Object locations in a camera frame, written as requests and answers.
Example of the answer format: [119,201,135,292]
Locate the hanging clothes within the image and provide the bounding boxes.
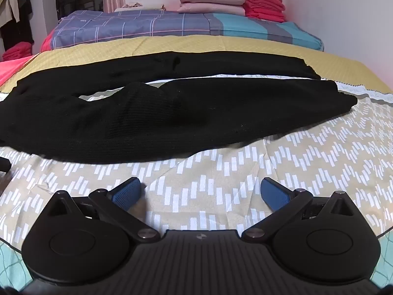
[0,0,34,51]

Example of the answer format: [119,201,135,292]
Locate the blue plaid quilt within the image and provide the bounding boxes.
[49,10,324,51]

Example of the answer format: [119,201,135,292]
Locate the yellow quilted blanket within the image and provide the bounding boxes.
[0,34,393,96]

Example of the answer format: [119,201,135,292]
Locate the folded red blanket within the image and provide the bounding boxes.
[244,0,286,23]

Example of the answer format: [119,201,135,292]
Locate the black pants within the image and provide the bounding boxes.
[0,51,358,164]

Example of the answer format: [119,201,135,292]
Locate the pink red bedsheet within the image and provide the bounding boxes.
[0,32,53,87]

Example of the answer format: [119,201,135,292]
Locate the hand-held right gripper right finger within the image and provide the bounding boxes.
[242,177,354,243]

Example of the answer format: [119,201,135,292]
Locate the red cloth pile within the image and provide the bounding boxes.
[2,42,34,62]

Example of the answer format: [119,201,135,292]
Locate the beige sheet with white dashes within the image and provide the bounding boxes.
[0,73,393,246]

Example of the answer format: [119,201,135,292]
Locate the beige cloth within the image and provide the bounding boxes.
[114,2,165,13]

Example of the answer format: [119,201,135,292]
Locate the teal patterned sheet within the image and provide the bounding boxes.
[0,238,34,292]

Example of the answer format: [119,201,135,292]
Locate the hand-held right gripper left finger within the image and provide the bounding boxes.
[43,177,162,243]

